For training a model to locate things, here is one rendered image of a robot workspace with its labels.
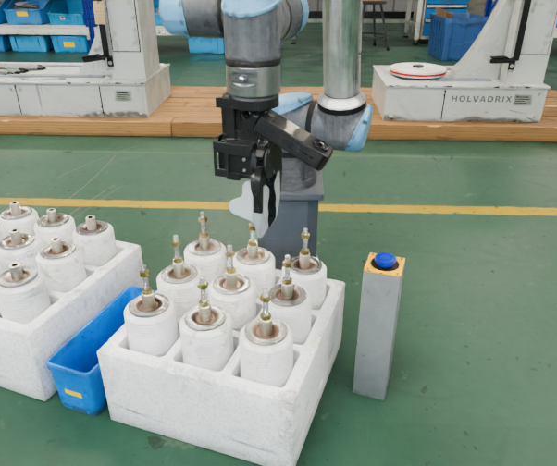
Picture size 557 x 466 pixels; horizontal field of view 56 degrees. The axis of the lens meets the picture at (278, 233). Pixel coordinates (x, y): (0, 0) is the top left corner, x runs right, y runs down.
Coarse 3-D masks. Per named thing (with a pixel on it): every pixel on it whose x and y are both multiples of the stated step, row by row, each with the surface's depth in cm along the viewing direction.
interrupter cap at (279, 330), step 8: (256, 320) 94; (272, 320) 94; (248, 328) 92; (256, 328) 92; (272, 328) 92; (280, 328) 92; (248, 336) 90; (256, 336) 90; (264, 336) 90; (272, 336) 90; (280, 336) 90; (256, 344) 88; (264, 344) 88; (272, 344) 88
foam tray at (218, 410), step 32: (320, 320) 106; (128, 352) 97; (320, 352) 102; (128, 384) 99; (160, 384) 95; (192, 384) 92; (224, 384) 90; (256, 384) 90; (288, 384) 90; (320, 384) 109; (128, 416) 103; (160, 416) 100; (192, 416) 96; (224, 416) 93; (256, 416) 91; (288, 416) 88; (224, 448) 98; (256, 448) 94; (288, 448) 92
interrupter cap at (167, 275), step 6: (186, 264) 111; (168, 270) 109; (186, 270) 109; (192, 270) 109; (162, 276) 106; (168, 276) 107; (174, 276) 107; (180, 276) 107; (186, 276) 107; (192, 276) 106; (168, 282) 105; (174, 282) 105; (180, 282) 105; (186, 282) 105
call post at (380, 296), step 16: (368, 272) 98; (368, 288) 99; (384, 288) 98; (400, 288) 100; (368, 304) 101; (384, 304) 100; (368, 320) 102; (384, 320) 101; (368, 336) 104; (384, 336) 103; (368, 352) 106; (384, 352) 105; (368, 368) 108; (384, 368) 106; (368, 384) 110; (384, 384) 108
